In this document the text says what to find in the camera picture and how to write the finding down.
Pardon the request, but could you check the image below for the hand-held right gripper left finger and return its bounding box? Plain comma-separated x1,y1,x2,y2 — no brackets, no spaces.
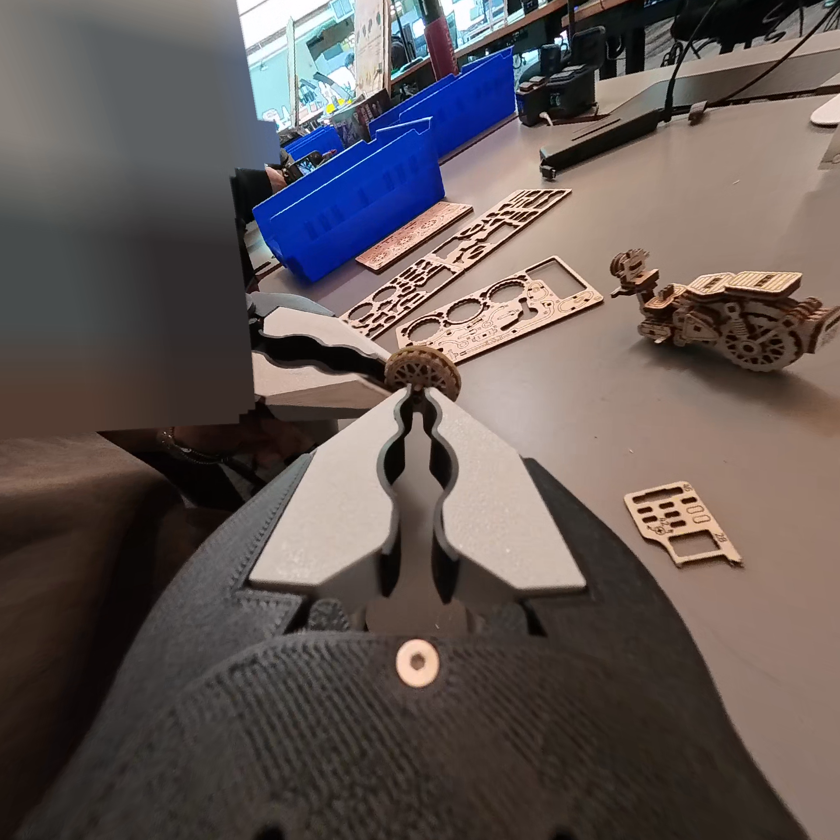
247,384,410,600

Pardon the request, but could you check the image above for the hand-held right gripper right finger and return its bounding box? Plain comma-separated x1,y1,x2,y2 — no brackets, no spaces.
423,387,587,603

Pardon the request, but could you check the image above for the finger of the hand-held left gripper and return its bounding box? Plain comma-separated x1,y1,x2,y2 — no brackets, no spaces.
260,305,392,370
251,353,395,415

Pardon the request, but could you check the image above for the wooden gear wheel with axle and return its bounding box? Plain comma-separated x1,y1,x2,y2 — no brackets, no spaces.
383,345,460,401

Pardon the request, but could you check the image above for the grey desk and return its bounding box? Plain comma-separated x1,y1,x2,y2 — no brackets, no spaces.
246,39,840,840

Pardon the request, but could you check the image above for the person's left hand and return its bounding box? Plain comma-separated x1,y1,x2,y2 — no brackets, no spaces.
155,424,322,480

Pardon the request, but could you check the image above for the wooden fretwork sheet with circles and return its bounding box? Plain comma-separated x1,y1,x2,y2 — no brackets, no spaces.
339,258,460,341

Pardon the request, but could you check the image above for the blue storage bin with dividers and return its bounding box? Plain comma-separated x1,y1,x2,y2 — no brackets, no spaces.
251,116,448,283

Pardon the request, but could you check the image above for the stack of dark wooden sheets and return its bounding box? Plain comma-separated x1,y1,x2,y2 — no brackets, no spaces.
355,202,472,273

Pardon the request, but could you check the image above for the small wooden cutout sheet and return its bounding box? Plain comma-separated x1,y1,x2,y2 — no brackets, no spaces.
624,483,745,569

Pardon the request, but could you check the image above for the wooden sheet with round holes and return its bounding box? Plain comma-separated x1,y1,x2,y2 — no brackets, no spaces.
395,255,603,367

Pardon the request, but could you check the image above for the small blue storage bin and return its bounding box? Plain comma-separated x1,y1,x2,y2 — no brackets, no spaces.
282,128,346,166

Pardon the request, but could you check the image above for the person's brown shirt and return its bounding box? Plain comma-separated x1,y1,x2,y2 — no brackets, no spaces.
0,429,263,840

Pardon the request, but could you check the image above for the long wooden fretwork sheet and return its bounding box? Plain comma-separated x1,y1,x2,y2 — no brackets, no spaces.
420,190,572,276

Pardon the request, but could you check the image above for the large blue storage bin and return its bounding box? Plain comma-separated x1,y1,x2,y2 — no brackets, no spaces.
365,46,516,166

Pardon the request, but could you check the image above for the wooden motorcycle model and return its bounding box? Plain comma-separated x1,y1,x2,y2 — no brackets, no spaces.
608,248,833,375

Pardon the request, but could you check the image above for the black electronic device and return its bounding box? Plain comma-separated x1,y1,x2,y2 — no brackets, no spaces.
516,26,606,128

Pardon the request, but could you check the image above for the black flat bar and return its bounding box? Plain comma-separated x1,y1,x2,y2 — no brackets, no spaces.
538,107,664,181

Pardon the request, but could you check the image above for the grey monitor base plate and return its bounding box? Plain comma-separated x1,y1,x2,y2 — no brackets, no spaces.
593,29,840,123

